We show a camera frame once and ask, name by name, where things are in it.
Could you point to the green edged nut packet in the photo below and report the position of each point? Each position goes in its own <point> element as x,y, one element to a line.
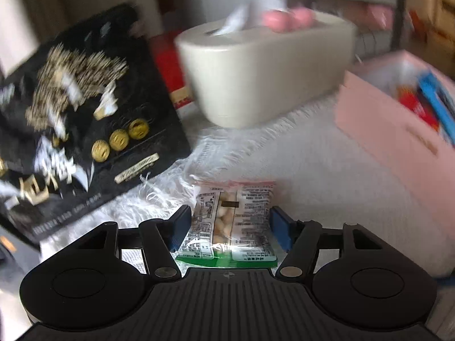
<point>227,220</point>

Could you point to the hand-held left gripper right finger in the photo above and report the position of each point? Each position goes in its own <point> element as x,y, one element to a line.
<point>280,227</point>

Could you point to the pink bag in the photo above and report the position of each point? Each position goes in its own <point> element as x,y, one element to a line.
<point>378,16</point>

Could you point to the pink ball ornament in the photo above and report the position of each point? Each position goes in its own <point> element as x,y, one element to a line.
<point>275,19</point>

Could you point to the red snack packet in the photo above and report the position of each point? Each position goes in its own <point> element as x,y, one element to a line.
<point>416,106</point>

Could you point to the blue white snack packet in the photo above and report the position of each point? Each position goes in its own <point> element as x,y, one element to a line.
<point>437,99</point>

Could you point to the beige tissue box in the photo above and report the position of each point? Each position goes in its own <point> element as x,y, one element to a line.
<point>266,78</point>

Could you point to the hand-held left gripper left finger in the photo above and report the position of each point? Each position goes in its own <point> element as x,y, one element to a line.
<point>181,225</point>

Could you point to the white tissue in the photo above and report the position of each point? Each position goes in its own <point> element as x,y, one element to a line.
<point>245,14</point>

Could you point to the red box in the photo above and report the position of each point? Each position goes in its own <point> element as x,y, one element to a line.
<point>167,67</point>

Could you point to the white knit blanket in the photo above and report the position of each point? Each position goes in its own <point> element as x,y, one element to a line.
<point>320,191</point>

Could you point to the black gold snack bag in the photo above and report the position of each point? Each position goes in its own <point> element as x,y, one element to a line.
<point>89,113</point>

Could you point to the pink cardboard box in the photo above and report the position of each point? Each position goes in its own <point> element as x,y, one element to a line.
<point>384,124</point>

